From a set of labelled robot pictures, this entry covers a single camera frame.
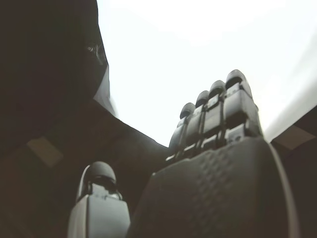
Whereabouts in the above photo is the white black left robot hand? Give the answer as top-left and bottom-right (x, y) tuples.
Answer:
(67, 69), (300, 238)

